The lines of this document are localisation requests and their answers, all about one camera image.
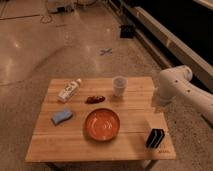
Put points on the white plastic bottle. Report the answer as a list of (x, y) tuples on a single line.
[(71, 88)]

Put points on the wooden table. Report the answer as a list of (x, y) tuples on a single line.
[(67, 141)]

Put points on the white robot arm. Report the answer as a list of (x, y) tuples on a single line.
[(176, 81)]

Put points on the orange bowl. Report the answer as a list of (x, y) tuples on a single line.
[(102, 124)]

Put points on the black box on floor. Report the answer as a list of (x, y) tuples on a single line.
[(127, 31)]

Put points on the dark red snack bag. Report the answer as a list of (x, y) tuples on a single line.
[(95, 99)]

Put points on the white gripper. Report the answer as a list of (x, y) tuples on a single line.
[(157, 100)]

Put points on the black and white eraser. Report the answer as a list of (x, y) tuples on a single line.
[(155, 137)]

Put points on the clear plastic cup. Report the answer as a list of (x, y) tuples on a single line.
[(119, 85)]

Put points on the blue sponge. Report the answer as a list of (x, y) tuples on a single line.
[(61, 116)]

